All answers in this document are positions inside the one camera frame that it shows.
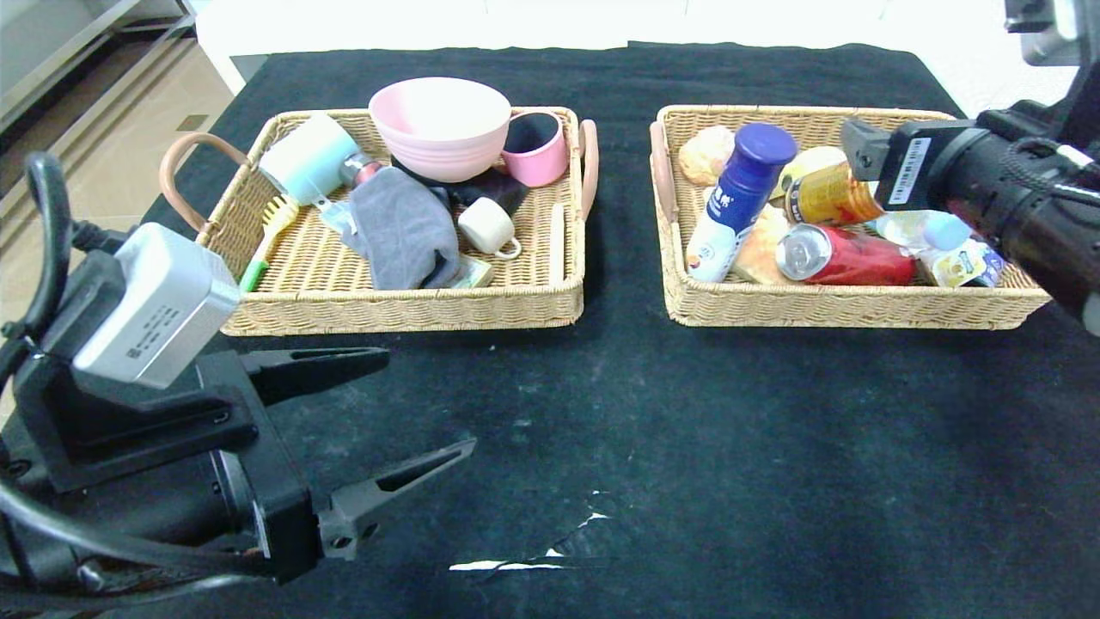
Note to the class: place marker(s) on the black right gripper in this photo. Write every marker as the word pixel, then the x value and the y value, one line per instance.
pixel 904 166

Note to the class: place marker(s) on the gold red drink can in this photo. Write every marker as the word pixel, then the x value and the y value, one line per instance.
pixel 834 196

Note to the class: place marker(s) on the golden bread loaf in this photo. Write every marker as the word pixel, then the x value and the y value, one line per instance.
pixel 760 251

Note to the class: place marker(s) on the small white yellow carton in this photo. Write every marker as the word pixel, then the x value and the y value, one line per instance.
pixel 954 266

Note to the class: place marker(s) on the steel shelf unit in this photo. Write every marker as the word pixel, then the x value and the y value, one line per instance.
pixel 51 52

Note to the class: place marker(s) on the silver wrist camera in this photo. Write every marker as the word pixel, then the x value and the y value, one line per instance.
pixel 1053 30
pixel 159 305

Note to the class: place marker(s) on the white marker pen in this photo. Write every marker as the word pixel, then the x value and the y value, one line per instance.
pixel 558 243

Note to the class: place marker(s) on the green white card box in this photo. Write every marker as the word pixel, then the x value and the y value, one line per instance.
pixel 477 273

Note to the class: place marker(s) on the white table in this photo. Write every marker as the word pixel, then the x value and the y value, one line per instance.
pixel 344 36

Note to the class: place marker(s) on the light blue cup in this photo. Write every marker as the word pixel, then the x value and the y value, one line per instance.
pixel 308 156

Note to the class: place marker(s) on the yellow green brush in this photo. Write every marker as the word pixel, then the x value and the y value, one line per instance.
pixel 278 217

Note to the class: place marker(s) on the yellow round fruit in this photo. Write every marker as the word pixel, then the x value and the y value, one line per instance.
pixel 816 157

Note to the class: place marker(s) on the rectangular wicker basket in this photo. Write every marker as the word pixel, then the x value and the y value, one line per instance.
pixel 859 308
pixel 412 301

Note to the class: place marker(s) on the grey towel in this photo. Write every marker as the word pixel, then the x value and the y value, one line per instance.
pixel 404 230

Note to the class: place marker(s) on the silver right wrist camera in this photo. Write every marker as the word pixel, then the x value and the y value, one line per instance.
pixel 1053 30

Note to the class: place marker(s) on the pink mug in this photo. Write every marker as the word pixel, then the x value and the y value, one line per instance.
pixel 541 165

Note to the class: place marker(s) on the pink bowl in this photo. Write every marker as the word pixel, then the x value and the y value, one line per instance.
pixel 438 126

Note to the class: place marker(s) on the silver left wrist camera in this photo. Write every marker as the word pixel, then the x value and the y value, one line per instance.
pixel 159 305

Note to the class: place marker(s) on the brown round bun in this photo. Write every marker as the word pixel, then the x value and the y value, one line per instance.
pixel 703 155

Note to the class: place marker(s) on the clear water bottle blue label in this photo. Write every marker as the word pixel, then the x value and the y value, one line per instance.
pixel 941 230

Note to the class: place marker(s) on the black pouch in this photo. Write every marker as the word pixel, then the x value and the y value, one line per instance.
pixel 498 187

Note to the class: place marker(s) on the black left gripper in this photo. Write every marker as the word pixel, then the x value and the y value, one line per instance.
pixel 281 481

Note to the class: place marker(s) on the blue white milk bottle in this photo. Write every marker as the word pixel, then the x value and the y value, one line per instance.
pixel 739 191

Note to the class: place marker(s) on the dark blue can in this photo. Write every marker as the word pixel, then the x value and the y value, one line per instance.
pixel 993 271

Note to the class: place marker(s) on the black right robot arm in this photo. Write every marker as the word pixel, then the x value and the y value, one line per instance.
pixel 1031 198

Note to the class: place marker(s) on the black cosmetic tube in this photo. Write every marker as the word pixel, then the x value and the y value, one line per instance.
pixel 363 170

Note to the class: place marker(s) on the small cream cup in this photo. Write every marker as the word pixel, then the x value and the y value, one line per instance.
pixel 485 226

